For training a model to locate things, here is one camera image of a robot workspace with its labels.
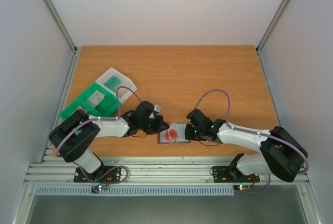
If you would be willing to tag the green plastic compartment tray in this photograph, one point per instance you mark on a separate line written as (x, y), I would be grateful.
(105, 109)

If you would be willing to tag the left aluminium corner post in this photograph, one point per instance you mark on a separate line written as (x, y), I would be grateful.
(55, 15)

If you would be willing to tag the controller board with leds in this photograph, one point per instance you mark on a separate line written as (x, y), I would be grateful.
(243, 187)
(98, 188)

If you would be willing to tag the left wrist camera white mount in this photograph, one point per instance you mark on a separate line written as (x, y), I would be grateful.
(157, 108)

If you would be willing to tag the grey slotted cable duct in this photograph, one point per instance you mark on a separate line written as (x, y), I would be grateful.
(119, 190)

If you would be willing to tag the red spotted card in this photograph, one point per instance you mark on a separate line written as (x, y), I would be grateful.
(169, 135)

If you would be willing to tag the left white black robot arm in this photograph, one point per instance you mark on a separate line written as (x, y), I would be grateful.
(74, 135)

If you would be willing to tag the white patterned credit card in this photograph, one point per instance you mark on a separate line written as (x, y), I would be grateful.
(95, 98)

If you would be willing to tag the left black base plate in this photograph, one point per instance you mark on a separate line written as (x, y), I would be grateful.
(103, 175)

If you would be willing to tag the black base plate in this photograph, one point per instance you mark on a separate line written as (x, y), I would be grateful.
(223, 174)
(103, 175)

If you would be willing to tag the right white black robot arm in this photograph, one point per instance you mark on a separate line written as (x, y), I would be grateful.
(277, 152)

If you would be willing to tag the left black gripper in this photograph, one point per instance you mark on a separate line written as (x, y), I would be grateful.
(159, 128)

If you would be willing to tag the white translucent plastic bin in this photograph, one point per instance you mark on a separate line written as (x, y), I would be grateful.
(111, 94)

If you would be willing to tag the teal card in bin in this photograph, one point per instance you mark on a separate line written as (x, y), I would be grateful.
(112, 82)

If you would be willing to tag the aluminium frame rail front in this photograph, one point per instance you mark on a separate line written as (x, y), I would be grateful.
(143, 170)

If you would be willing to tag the left controller board with leds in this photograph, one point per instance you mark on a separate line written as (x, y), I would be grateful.
(98, 188)

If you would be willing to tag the aluminium corner post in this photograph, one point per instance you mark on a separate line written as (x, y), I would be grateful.
(55, 15)
(273, 23)

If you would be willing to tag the right controller board with leds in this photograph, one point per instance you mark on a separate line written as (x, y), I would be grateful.
(243, 187)

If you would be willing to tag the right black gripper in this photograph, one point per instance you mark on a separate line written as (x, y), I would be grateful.
(189, 131)

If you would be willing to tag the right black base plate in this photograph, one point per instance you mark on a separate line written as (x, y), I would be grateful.
(223, 174)

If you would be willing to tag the right aluminium corner post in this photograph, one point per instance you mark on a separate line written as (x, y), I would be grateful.
(273, 23)

